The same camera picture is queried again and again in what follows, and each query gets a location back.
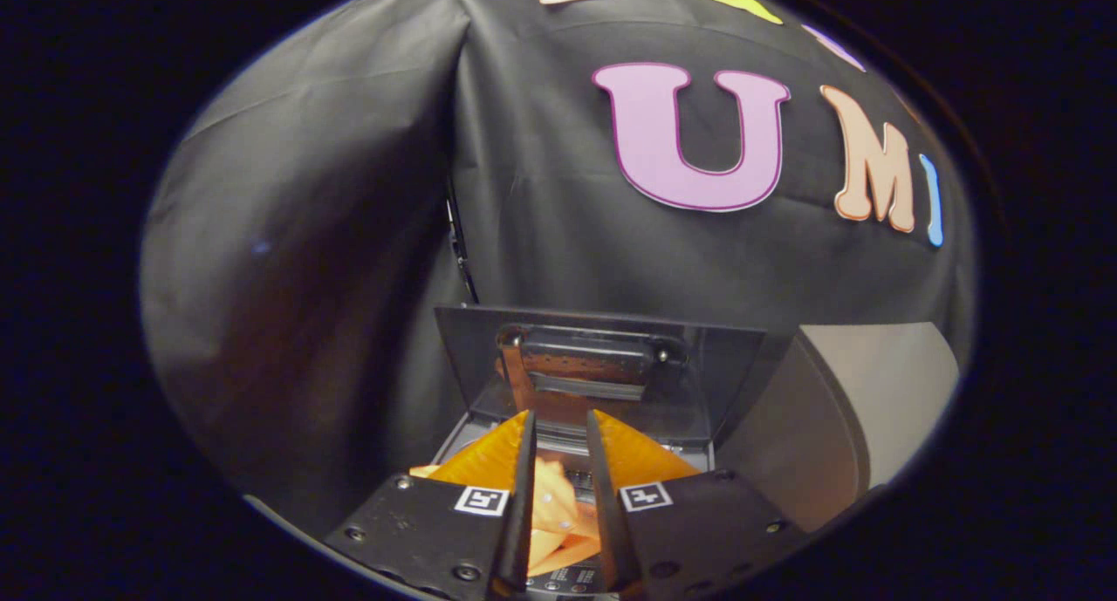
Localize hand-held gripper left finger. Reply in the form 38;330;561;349
323;409;538;601

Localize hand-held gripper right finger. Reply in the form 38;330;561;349
586;408;809;600

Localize dark washing machine lid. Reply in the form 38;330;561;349
434;304;770;452

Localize black backdrop cloth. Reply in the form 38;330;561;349
140;0;977;532

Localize orange polo shirt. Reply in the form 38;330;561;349
408;455;605;578

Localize white cabinet with grey frame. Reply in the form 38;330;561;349
716;321;962;534

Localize grey washing machine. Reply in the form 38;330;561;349
410;409;718;601

